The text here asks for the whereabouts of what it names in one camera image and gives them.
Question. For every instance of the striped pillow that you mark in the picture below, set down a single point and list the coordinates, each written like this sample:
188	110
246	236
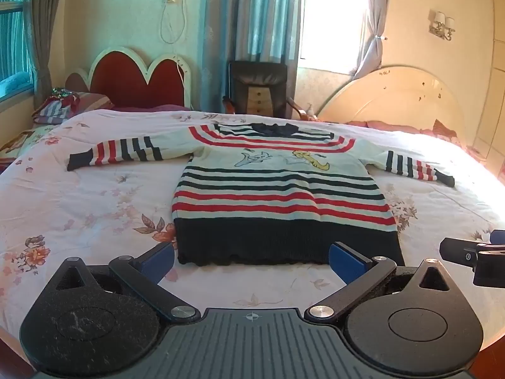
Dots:
94	100

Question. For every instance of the round beige headboard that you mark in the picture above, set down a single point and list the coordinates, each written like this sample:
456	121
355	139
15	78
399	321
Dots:
394	98

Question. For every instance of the wall lamp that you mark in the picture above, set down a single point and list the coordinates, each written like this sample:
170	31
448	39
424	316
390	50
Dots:
442	25

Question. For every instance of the small wooden drawer chest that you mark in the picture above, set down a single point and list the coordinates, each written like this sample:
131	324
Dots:
259	100

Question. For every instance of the grey curtain with tieback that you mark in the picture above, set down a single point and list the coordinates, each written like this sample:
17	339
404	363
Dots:
373	23

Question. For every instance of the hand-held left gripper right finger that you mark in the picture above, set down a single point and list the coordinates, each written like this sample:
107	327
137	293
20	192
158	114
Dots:
347	263

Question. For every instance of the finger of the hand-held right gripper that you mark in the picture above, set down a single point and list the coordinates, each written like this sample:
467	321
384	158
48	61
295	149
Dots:
491	270
459	250

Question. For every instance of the teal curtain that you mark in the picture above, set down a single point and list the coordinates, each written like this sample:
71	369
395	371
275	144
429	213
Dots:
252	19

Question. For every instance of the teal-lit side window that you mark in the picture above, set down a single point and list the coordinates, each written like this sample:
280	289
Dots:
12	35

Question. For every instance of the bright window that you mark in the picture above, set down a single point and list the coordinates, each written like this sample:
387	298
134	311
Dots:
331	19

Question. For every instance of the dark leather armchair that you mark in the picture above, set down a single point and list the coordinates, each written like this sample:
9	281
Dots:
258	87

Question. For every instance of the magenta blanket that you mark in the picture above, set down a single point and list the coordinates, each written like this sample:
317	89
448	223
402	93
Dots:
158	107

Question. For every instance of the pile of colourful clothes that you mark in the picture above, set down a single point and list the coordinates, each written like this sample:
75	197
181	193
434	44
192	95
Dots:
55	106

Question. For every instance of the striped knit sweater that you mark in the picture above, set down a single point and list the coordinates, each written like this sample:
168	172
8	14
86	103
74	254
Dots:
276	189

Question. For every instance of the pink bedding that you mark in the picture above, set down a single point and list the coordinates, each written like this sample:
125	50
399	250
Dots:
394	127

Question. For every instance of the red heart-shaped headboard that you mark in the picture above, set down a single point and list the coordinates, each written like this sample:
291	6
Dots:
134	81

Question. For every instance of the bed with floral quilt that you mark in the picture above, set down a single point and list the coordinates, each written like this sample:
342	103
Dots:
98	189

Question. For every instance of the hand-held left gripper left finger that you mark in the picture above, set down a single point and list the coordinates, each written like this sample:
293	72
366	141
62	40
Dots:
158	263

